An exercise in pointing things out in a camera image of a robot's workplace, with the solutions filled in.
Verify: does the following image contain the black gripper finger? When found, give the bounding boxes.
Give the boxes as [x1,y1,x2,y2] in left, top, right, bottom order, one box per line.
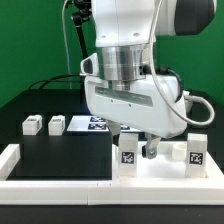
[142,133,161,159]
[106,120,121,145]

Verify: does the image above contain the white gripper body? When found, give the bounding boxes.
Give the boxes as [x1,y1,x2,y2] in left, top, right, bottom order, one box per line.
[80,53,187,138]

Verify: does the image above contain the white square tabletop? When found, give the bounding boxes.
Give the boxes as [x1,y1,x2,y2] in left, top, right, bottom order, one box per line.
[113,141,224,180]

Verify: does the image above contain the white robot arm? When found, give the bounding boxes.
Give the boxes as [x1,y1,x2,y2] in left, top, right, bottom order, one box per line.
[75,0,217,159]

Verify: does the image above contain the white marker sheet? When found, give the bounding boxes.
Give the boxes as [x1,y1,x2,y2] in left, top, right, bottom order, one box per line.
[67,115,141,132]

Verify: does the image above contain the white U-shaped fence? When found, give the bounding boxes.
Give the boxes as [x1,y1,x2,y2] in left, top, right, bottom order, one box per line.
[0,144,224,205]

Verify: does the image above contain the black cable bundle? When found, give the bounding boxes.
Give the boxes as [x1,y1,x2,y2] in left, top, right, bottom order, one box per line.
[27,73,86,91]

